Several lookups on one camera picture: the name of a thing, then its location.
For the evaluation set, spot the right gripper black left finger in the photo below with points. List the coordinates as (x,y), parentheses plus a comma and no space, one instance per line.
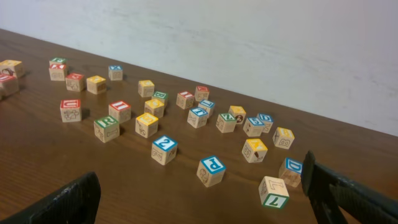
(76,202)

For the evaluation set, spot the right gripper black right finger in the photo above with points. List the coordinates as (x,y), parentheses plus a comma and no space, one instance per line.
(329,192)

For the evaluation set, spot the blue D block lower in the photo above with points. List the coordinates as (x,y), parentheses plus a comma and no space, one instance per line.
(290,172)

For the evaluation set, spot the blue d block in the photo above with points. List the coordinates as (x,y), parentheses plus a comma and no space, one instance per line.
(267,120)
(290,172)

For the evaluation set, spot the green 7 block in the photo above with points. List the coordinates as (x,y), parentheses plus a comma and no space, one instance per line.
(273,192)

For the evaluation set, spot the green R block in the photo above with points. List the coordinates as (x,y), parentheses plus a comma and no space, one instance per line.
(106,128)

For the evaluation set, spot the yellow B block far right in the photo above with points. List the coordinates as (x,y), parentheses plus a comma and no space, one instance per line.
(283,138)

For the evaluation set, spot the red U block centre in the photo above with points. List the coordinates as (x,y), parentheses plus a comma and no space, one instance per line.
(70,110)

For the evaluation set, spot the red u block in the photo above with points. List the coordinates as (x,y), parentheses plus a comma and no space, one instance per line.
(70,110)
(9,85)

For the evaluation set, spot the yellow block right lower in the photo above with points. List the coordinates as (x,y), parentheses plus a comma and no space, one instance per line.
(254,150)

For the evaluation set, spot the blue 2 block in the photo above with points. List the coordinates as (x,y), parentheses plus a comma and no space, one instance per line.
(164,149)

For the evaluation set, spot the yellow block centre lower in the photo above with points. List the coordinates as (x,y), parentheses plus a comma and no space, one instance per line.
(146,125)

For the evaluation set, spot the blue D block upper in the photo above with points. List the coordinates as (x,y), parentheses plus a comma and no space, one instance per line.
(267,120)

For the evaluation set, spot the blue 5 block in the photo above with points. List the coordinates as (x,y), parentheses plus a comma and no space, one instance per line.
(253,127)

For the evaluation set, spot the yellow block beside Q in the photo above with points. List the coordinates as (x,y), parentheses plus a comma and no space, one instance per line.
(96,84)

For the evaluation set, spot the yellow block centre upper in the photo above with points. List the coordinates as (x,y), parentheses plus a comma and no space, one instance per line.
(154,107)

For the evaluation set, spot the blue P block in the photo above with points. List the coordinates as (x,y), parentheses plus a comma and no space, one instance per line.
(210,171)

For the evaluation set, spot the yellow block with animal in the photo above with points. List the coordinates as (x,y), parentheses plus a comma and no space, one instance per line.
(238,112)

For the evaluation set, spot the red X block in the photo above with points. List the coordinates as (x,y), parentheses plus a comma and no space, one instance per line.
(58,72)

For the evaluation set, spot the green Z block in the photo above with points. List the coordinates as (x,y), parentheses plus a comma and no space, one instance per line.
(226,122)

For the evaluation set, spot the green B block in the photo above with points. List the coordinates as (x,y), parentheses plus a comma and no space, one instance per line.
(161,96)

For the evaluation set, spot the red U block left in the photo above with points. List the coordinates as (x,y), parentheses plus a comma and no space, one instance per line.
(9,85)

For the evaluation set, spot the blue X block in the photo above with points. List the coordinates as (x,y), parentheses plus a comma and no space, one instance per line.
(115,72)

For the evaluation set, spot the green F block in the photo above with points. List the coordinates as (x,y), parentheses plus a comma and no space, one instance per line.
(58,61)

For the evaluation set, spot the blue T block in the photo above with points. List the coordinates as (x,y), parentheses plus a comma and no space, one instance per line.
(197,117)

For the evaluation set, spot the yellow block far left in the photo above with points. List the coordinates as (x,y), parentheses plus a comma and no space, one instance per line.
(12,68)

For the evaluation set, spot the red H block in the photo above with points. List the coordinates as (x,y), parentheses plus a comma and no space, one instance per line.
(201,93)

